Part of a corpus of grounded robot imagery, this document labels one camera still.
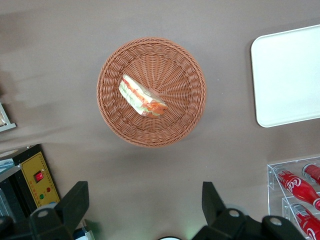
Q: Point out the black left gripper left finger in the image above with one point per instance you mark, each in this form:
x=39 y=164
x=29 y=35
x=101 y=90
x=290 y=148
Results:
x=72 y=205

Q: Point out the triangular sandwich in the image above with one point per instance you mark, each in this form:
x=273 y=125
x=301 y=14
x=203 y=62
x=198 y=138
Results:
x=140 y=96

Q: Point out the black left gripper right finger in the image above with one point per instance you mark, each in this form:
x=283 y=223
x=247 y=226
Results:
x=212 y=205

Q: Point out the yellow panel control box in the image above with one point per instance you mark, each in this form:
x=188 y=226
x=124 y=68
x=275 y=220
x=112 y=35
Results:
x=37 y=177

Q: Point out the red cola bottle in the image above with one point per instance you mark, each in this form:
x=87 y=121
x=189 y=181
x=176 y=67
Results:
x=306 y=222
x=298 y=187
x=313 y=172

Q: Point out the white rectangular plastic tray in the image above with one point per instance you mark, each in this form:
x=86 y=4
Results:
x=287 y=77

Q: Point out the white framed board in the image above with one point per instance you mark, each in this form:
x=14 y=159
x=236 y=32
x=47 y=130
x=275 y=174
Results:
x=6 y=122

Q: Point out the clear acrylic bottle rack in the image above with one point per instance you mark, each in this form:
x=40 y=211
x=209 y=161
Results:
x=273 y=197

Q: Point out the brown woven wicker basket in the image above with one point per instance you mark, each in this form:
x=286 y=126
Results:
x=172 y=75

